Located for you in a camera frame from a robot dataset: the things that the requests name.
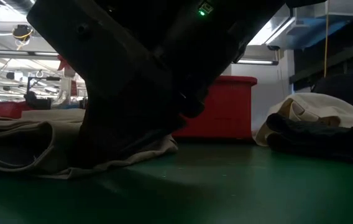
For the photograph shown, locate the person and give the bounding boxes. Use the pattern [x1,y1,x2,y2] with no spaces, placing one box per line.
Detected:
[23,90,39,105]
[311,66,353,118]

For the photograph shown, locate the black shorts with logo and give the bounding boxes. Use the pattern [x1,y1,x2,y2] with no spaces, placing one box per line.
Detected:
[265,112,353,166]

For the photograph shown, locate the red plastic bin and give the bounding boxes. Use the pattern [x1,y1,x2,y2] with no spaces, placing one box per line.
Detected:
[170,75,259,143]
[0,101,30,119]

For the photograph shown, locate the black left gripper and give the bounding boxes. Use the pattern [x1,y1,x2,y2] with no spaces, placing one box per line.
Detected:
[70,55,238,170]

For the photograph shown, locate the khaki shorts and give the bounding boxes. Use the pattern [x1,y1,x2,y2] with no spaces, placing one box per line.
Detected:
[0,108,180,180]

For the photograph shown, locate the green table mat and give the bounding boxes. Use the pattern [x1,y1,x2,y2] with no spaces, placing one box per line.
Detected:
[0,141,353,224]

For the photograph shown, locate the short fluorescent ceiling light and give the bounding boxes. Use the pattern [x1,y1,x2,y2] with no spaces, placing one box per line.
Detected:
[236,59,280,66]

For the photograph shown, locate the yellow hanging cable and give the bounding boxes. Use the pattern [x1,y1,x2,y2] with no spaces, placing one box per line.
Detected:
[321,14,330,78]

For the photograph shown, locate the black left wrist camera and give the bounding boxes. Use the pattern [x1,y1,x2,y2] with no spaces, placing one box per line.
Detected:
[176,88,210,119]

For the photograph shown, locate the spray bottle red trigger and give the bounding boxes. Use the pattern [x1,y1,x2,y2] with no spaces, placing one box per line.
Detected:
[51,54,87,110]

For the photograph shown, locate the black metal stand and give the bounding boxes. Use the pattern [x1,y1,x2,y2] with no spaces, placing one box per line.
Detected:
[25,75,62,110]

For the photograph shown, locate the cream white garment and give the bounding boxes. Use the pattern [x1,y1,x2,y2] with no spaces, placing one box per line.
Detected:
[252,91,353,147]

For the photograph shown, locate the yellow black cable reel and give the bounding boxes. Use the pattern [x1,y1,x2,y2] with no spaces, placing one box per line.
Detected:
[11,24,35,42]

